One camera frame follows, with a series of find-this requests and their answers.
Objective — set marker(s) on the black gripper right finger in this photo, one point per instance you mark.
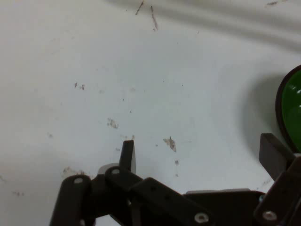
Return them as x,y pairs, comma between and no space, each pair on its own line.
272,155

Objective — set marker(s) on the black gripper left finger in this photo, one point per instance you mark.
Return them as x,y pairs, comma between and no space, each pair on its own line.
117,195

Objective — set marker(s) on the green bowl with dark rim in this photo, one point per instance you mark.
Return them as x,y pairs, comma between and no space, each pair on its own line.
291,106

